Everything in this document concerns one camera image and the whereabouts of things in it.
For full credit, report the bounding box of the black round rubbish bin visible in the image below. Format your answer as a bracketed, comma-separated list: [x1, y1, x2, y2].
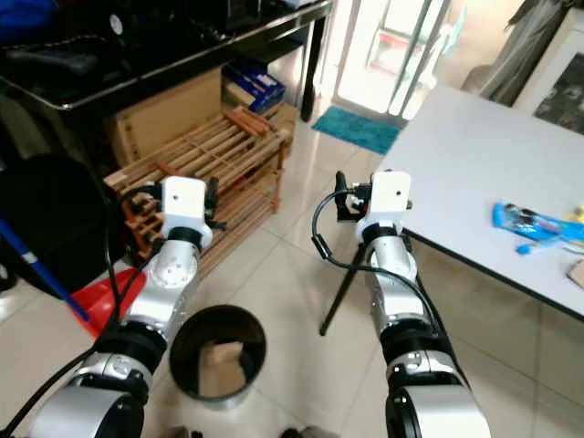
[169, 304, 268, 408]

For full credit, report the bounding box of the wooden slatted rack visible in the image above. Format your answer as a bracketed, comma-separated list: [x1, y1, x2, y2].
[102, 105, 296, 280]

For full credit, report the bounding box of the teal floor mat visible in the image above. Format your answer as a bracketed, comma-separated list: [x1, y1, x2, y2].
[310, 105, 403, 157]

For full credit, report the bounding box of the black slanted table leg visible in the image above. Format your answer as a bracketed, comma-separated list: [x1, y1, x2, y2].
[318, 239, 371, 338]

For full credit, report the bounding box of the large brown cardboard box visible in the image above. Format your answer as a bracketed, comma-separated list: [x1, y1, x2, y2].
[105, 68, 225, 167]

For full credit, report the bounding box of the white table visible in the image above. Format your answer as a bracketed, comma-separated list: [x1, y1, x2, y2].
[379, 85, 584, 322]

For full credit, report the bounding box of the blue printed carton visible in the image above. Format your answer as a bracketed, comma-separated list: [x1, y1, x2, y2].
[222, 59, 287, 116]

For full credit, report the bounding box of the red plastic dustpan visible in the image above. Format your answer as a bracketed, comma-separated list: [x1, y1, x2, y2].
[68, 266, 148, 338]

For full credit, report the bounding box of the glass door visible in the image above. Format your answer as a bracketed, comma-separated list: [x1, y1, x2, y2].
[333, 0, 457, 120]

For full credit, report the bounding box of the brown cardboard scrap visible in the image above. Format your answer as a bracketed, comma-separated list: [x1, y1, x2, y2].
[198, 340, 244, 399]

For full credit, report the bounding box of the black bag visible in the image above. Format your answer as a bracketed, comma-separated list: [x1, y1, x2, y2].
[0, 153, 121, 295]

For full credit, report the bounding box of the black glossy desk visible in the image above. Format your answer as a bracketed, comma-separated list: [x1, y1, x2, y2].
[0, 0, 335, 125]

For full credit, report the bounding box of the blue plastic wrapper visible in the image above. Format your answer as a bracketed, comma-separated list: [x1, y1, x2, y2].
[490, 200, 584, 257]

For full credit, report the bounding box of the grey curtain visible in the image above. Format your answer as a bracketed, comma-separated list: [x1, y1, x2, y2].
[479, 0, 568, 107]

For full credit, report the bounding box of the small brown paper piece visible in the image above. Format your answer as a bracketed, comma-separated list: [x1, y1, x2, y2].
[563, 258, 584, 292]

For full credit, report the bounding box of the blue cloth bag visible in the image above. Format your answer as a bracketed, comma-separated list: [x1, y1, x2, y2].
[0, 0, 57, 45]

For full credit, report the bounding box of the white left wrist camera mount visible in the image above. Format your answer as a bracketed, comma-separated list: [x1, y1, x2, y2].
[160, 176, 213, 247]

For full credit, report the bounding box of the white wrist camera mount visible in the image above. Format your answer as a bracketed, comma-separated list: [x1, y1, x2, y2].
[356, 171, 414, 241]
[160, 176, 213, 247]

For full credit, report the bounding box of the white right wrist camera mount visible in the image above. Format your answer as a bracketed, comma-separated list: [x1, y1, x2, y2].
[356, 171, 414, 241]

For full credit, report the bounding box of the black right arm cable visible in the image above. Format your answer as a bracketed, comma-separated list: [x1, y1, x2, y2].
[310, 187, 453, 340]

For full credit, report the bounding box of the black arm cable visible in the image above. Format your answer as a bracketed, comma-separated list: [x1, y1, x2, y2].
[310, 187, 453, 340]
[3, 187, 167, 438]

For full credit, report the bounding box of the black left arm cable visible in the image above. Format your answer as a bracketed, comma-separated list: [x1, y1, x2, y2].
[3, 187, 167, 438]

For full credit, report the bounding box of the blue broom handle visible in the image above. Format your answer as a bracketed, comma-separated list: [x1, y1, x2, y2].
[0, 219, 93, 323]

